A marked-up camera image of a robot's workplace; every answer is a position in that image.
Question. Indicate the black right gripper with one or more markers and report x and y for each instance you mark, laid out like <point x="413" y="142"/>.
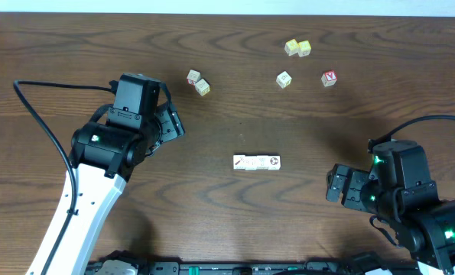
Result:
<point x="354" y="195"/>

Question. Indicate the yellow block right of pair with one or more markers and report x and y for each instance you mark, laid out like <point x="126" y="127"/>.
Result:
<point x="304" y="48"/>

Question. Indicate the yellow block left of pair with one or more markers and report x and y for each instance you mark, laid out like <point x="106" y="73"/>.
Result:
<point x="291" y="47"/>

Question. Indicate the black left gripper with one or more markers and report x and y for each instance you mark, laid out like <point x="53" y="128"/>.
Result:
<point x="171" y="124"/>

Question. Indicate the cream block with faint drawing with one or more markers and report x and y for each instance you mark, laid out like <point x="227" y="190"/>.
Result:
<point x="283" y="79"/>

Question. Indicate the cream block with umbrella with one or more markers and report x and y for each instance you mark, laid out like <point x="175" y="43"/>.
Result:
<point x="202" y="87"/>

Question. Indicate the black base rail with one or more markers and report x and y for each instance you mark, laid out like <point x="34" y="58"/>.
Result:
<point x="117" y="267"/>

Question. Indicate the red letter block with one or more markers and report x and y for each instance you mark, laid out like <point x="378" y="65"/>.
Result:
<point x="329" y="78"/>

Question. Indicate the white block with hammer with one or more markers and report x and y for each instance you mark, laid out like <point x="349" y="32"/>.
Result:
<point x="239" y="162"/>

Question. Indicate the white block with soccer ball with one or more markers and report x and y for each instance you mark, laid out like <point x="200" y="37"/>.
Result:
<point x="274" y="162"/>

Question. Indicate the white block with goblet print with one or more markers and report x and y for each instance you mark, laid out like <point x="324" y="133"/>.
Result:
<point x="262" y="162"/>

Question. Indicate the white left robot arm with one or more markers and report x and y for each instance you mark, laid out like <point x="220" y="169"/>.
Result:
<point x="96" y="196"/>

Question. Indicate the yellow block of pair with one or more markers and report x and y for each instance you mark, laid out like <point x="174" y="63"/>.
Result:
<point x="291" y="47"/>
<point x="304" y="48"/>

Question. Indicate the white block red number three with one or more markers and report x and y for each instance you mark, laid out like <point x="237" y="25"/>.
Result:
<point x="193" y="77"/>

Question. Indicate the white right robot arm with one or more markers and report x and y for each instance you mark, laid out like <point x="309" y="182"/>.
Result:
<point x="423" y="223"/>

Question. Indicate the white block with faint print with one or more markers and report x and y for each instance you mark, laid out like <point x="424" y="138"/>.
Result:
<point x="251" y="163"/>

